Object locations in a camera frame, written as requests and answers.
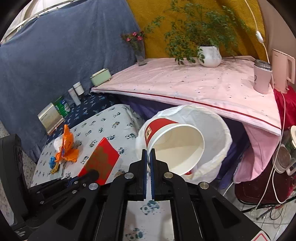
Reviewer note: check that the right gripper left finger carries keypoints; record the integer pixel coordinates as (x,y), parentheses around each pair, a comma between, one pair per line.
(137,186)

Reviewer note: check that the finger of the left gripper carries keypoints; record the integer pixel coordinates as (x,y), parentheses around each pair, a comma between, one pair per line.
(90,177)

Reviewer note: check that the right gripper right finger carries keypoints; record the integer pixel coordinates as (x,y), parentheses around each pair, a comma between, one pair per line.
(159,188)

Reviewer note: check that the red gold box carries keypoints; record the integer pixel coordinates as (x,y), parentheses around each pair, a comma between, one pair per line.
(102,160)

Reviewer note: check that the orange plastic wrapper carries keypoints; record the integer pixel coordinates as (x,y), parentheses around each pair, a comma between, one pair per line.
(68,152)

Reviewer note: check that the red and white paper cup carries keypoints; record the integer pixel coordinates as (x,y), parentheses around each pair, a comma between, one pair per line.
(179,145)

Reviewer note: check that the blue wrapper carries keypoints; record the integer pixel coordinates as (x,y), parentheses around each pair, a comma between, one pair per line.
(52,162)

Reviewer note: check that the white tissue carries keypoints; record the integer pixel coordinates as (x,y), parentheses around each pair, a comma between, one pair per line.
(58,143)

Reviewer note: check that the white trash bag bin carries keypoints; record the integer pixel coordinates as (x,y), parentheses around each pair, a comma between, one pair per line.
(216,134)

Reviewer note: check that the yellow black small box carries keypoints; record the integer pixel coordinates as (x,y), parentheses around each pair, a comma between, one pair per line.
(55,169)

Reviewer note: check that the panda print tablecloth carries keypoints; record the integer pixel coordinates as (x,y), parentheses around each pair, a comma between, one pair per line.
(119,124)

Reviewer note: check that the gold beige book box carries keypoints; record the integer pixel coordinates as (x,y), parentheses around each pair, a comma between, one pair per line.
(50,118)

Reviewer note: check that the green white carton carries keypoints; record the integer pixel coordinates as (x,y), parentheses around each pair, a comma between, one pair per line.
(62,106)

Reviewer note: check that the navy floral cloth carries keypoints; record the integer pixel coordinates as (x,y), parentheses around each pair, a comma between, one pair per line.
(91,105)

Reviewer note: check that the white slim bottle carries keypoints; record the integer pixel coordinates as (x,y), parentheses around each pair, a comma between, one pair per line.
(74,96)

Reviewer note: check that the white jar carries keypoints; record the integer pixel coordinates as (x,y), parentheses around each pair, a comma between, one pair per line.
(78,88)

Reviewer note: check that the mint green tissue box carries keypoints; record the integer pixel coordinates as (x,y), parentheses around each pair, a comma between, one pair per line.
(100,77)

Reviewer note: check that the pink bed sheet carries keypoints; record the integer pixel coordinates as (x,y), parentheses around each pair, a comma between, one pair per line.
(226,90)

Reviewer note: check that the white small appliance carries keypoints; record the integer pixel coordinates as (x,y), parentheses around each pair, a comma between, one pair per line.
(284,157)

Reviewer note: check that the blue grey blanket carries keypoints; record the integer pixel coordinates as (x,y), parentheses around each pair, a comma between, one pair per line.
(52,53)

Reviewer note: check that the glass vase pink flowers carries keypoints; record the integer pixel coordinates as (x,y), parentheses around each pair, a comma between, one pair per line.
(136,41)

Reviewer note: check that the pink tumbler metal lid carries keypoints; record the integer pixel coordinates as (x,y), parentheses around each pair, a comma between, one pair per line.
(262,76)

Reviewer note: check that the white pot green plant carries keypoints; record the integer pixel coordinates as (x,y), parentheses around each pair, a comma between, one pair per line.
(195,26)

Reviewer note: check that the yellow mustard wall cloth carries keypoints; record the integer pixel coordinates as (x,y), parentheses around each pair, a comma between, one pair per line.
(248,44)

